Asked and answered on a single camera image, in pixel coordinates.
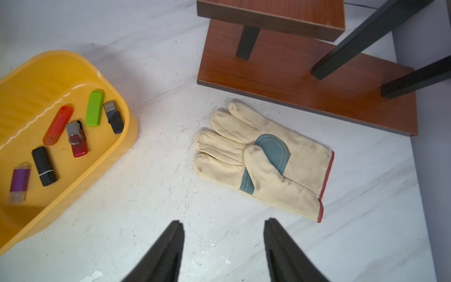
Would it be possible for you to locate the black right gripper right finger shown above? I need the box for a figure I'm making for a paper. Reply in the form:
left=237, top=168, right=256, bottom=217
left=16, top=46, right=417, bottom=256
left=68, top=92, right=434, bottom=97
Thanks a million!
left=264, top=218, right=328, bottom=282

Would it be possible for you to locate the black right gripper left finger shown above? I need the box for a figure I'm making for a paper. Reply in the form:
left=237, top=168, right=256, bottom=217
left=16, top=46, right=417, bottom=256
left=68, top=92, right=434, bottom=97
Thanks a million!
left=122, top=220, right=185, bottom=282

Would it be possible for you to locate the black usb flash drive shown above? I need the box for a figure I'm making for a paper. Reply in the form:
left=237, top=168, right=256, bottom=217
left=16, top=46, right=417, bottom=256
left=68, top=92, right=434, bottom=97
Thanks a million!
left=32, top=146, right=58, bottom=187

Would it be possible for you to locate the grey clear-cap usb drive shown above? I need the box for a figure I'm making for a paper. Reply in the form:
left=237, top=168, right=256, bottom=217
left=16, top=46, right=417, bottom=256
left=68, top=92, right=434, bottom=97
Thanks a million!
left=103, top=101, right=124, bottom=134

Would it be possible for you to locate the red swivel usb drive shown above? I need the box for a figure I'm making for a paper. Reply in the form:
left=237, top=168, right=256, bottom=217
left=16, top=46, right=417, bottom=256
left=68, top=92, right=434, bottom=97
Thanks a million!
left=66, top=121, right=88, bottom=157

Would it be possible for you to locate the purple usb flash drive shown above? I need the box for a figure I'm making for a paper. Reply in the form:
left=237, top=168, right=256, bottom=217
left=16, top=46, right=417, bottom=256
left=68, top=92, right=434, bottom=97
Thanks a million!
left=8, top=162, right=31, bottom=204

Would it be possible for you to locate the green usb flash drive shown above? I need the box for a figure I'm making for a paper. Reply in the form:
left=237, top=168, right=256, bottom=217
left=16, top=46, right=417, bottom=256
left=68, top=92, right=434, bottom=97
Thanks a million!
left=85, top=90, right=104, bottom=126

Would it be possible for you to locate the orange-red usb flash drive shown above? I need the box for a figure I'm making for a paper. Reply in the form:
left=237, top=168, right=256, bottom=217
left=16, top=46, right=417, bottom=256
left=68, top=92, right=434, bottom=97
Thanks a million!
left=42, top=105, right=74, bottom=146

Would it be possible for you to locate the yellow storage box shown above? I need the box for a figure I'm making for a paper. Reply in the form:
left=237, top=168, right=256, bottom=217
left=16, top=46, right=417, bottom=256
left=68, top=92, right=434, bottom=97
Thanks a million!
left=1, top=51, right=138, bottom=253

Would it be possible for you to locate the cream work glove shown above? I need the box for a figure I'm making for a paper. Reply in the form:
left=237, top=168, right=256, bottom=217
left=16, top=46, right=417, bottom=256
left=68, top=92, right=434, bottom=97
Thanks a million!
left=193, top=101, right=335, bottom=223

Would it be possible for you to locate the brown wooden step stand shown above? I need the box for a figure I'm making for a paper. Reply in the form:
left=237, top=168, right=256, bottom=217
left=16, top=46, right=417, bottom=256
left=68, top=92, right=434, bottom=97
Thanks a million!
left=197, top=1, right=451, bottom=136

